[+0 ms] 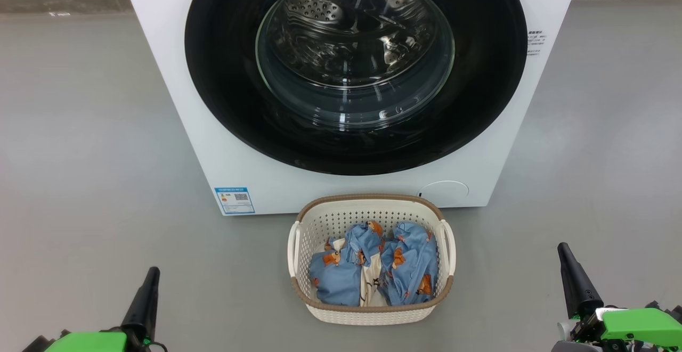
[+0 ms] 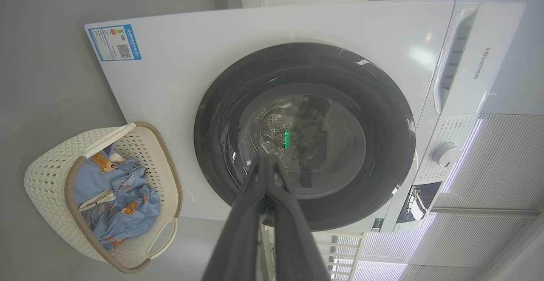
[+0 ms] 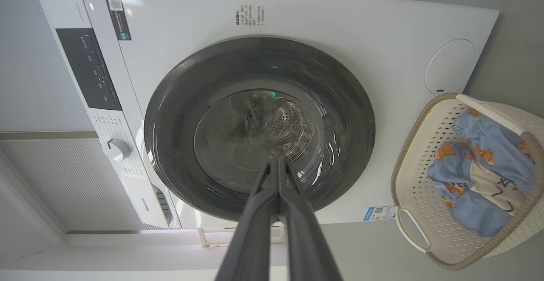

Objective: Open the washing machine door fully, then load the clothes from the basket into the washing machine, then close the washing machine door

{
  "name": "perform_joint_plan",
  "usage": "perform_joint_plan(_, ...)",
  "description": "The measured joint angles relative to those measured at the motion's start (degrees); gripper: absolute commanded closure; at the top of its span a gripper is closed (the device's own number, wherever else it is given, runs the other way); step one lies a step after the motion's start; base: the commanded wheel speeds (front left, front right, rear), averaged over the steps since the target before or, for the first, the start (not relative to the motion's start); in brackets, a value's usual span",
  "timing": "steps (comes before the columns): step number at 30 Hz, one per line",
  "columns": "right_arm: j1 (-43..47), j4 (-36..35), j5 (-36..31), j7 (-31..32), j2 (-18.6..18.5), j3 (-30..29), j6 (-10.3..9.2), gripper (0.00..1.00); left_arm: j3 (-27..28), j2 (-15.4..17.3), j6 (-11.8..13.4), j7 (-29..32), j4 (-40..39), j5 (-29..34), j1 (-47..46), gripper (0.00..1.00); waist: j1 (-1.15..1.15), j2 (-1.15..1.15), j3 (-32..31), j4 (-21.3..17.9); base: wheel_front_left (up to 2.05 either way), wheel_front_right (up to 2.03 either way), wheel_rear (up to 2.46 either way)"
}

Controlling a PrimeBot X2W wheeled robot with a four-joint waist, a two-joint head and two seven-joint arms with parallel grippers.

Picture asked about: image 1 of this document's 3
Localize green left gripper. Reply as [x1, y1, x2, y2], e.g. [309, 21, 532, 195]
[21, 267, 160, 352]

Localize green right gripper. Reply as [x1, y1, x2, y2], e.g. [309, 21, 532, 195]
[551, 243, 682, 352]

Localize blue bear-print garment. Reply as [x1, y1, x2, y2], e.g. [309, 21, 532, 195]
[379, 221, 439, 306]

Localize blue patterned garment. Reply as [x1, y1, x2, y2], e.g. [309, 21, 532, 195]
[309, 222, 386, 307]

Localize round black glass washer door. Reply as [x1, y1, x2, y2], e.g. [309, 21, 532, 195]
[184, 0, 528, 176]

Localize white front-load washing machine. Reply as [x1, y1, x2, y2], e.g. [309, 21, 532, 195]
[118, 0, 584, 217]

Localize stainless steel washing machine drum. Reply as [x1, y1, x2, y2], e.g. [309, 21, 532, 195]
[256, 0, 456, 132]

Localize blue energy label sticker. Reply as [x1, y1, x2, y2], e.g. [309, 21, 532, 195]
[214, 186, 256, 215]

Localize round white filter cover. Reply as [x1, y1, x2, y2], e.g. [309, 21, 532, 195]
[419, 181, 470, 207]

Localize cream perforated laundry basket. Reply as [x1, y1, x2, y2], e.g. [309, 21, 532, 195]
[287, 194, 457, 325]

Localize small black text sticker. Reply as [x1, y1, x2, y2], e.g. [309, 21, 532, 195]
[527, 30, 548, 57]

